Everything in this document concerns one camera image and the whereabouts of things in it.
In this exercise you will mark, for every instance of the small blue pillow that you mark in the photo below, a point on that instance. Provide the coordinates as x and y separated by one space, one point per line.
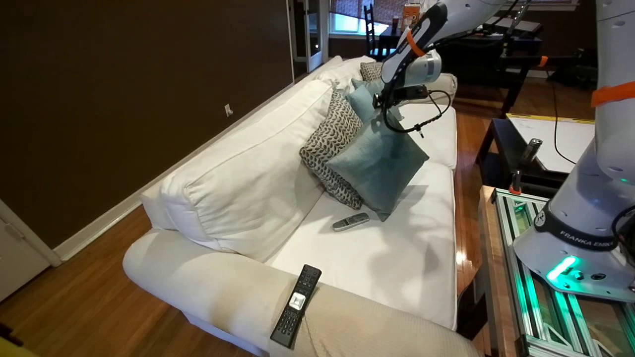
363 101

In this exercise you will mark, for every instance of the large leaf-patterned pillow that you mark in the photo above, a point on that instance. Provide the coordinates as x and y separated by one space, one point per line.
330 144

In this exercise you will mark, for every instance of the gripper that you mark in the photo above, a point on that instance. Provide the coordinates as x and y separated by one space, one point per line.
412 92

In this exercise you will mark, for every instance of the black wooden chair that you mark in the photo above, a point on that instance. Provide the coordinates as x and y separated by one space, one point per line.
371 34

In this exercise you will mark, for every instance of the white sofa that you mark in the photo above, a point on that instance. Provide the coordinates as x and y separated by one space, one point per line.
377 267

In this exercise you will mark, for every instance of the black clamp with orange tip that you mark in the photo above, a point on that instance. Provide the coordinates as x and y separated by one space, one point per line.
529 153

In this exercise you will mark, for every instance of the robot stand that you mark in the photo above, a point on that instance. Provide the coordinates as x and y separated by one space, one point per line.
536 317

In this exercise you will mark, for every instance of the small leaf-patterned pillow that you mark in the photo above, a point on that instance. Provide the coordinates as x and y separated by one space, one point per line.
370 71

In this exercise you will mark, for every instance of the large blue pillow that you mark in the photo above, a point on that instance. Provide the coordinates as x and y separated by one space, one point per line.
377 166

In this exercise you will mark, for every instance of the grey remote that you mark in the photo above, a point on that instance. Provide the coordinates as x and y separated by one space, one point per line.
350 222

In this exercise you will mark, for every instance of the black remote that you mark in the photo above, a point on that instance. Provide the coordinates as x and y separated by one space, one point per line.
296 307

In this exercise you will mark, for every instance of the black low table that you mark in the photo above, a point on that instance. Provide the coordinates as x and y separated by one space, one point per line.
498 148

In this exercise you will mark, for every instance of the window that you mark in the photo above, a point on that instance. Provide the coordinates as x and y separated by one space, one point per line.
349 22

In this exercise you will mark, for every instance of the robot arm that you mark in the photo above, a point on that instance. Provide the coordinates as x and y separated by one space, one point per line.
611 148

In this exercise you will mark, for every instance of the black dining table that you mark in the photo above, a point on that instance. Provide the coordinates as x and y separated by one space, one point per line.
476 54

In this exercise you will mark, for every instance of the white back cushion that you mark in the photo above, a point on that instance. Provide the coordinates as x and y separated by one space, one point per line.
248 173
342 69

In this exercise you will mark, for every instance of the white board with yellow edge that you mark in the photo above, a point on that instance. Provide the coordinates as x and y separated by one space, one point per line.
550 139

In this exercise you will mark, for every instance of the orange carton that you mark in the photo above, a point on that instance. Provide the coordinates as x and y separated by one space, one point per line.
410 15

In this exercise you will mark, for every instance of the white wall socket plate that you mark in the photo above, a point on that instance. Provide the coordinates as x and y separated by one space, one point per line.
228 110

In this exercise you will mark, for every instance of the white door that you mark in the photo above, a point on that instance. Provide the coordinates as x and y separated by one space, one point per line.
15 263

